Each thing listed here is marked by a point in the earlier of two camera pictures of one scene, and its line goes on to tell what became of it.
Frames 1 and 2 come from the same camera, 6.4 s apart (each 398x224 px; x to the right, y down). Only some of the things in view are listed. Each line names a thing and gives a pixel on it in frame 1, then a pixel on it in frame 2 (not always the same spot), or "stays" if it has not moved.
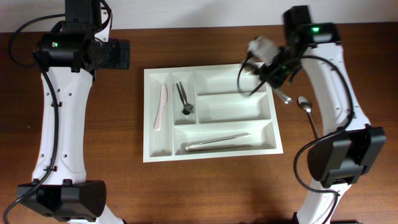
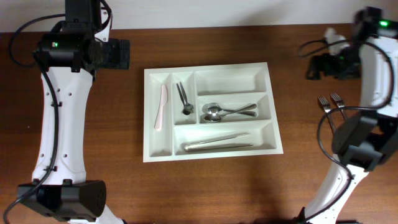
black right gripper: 273,73 → 313,68
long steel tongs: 204,145 stays
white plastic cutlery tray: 198,112 stays
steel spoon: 305,104 → 215,117
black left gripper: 123,53 stays
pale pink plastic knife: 162,101 stays
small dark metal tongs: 188,107 stays
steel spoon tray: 287,100 → 215,108
